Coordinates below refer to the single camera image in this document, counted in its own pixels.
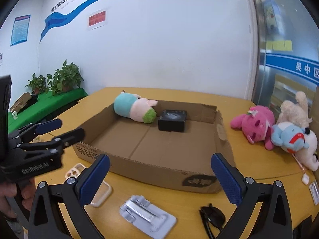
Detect black sunglasses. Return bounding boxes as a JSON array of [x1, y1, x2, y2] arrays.
[[199, 203, 226, 239]]

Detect black UGREEN charger box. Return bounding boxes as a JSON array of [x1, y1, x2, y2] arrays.
[[157, 110, 187, 132]]

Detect person's left hand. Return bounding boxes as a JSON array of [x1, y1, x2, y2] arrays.
[[0, 177, 37, 220]]

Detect green covered side table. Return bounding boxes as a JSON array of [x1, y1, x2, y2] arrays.
[[8, 88, 88, 133]]

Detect small cardboard box on table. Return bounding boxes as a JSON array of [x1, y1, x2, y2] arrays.
[[10, 92, 31, 113]]

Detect clear beige phone case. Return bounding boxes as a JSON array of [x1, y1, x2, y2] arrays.
[[65, 163, 112, 208]]

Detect potted plant small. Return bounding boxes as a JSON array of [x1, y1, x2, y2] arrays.
[[25, 73, 48, 95]]

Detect white earbuds case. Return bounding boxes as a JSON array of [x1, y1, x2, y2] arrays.
[[302, 173, 310, 185]]

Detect potted plant large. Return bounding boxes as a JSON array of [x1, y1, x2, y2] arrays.
[[47, 60, 84, 95]]

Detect grey folding phone stand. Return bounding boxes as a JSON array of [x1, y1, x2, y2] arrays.
[[119, 195, 177, 239]]

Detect teal pink green plush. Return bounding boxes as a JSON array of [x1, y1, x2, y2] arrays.
[[113, 91, 158, 123]]

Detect blue white plush toy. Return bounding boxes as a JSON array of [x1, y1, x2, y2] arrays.
[[271, 121, 309, 154]]

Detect pink plush toy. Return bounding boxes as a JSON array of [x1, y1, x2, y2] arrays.
[[230, 105, 275, 151]]

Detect cream plush toy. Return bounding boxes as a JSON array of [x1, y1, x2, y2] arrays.
[[277, 91, 312, 128]]

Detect brown cardboard tray box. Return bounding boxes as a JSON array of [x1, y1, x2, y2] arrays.
[[74, 101, 235, 193]]

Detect blue wall poster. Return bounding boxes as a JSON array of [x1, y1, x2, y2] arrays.
[[10, 15, 31, 46]]

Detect red wall sign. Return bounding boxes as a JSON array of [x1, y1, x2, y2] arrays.
[[87, 9, 107, 31]]

